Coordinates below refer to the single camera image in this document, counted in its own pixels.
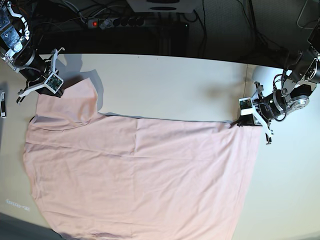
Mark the white power strip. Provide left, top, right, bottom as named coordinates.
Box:
left=87, top=17, right=147, bottom=30

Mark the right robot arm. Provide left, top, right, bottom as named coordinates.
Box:
left=0, top=0, right=64, bottom=104

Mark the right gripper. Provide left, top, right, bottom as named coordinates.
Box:
left=16, top=47, right=65, bottom=104

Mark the white cable loop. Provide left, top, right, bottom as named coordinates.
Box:
left=296, top=0, right=320, bottom=32

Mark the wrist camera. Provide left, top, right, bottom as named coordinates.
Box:
left=44, top=72, right=64, bottom=94
left=238, top=97, right=254, bottom=116

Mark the white box under table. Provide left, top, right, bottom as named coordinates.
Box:
left=127, top=0, right=202, bottom=13

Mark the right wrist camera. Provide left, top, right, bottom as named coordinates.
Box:
left=44, top=72, right=64, bottom=94

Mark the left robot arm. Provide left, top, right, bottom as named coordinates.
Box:
left=234, top=36, right=320, bottom=145

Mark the pink T-shirt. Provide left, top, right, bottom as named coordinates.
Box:
left=23, top=79, right=262, bottom=240

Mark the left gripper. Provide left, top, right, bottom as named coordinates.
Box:
left=236, top=81, right=273, bottom=145

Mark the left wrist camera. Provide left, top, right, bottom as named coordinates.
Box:
left=238, top=97, right=254, bottom=116

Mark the black box under table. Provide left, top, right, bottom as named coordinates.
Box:
left=158, top=21, right=189, bottom=57

